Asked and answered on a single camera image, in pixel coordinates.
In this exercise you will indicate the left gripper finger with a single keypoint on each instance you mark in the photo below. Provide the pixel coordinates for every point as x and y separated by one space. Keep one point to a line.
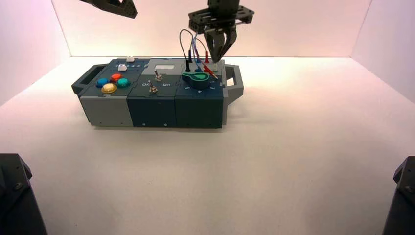
127 11

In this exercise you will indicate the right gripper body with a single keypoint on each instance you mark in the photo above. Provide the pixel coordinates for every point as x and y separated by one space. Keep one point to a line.
220 18

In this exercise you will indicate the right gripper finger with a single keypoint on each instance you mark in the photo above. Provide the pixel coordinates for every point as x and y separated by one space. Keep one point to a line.
214 48
230 39

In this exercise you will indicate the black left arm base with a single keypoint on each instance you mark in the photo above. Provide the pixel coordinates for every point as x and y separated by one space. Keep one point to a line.
16 201

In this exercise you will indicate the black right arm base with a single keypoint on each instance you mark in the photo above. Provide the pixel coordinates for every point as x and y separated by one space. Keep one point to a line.
403 201

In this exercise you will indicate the green rotary knob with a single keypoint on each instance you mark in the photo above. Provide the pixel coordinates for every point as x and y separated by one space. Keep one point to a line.
197 77

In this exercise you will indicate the white slider cap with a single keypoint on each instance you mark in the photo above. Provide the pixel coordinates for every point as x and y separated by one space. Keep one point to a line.
130 59
122 67

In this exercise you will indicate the red push button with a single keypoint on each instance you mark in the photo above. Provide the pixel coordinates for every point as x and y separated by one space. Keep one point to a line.
116 77

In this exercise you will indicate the green push button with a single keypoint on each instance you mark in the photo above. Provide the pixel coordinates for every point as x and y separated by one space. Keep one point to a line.
124 83

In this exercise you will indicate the blue push button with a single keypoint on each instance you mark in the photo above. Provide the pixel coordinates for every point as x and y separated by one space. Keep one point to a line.
102 82

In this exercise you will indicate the yellow push button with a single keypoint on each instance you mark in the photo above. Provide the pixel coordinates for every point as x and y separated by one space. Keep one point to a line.
109 88

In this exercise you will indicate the blue grey control box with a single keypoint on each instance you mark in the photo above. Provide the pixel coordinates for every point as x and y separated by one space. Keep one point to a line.
150 110

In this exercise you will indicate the metal toggle switch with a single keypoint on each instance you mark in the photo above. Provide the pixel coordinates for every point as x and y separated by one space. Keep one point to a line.
153 89
158 77

